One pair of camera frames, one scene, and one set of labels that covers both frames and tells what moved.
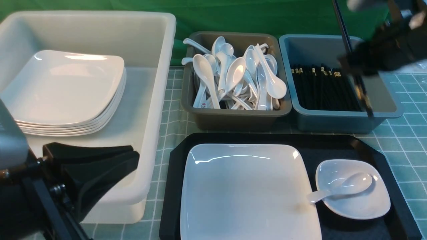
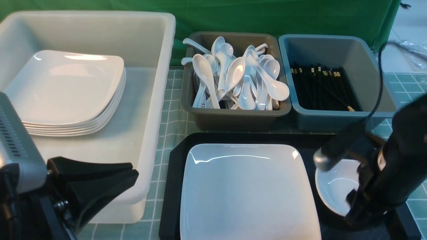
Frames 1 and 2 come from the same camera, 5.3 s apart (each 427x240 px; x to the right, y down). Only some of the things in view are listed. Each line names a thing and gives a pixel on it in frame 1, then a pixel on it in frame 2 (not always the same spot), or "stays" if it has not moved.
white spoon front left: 203,66 stays
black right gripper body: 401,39 → 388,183
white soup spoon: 353,183 → 276,90
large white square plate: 235,192 stays
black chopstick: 359,83 → 349,108
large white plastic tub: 144,41 stays
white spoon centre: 235,73 stays
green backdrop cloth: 281,17 stays
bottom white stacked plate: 82,134 stays
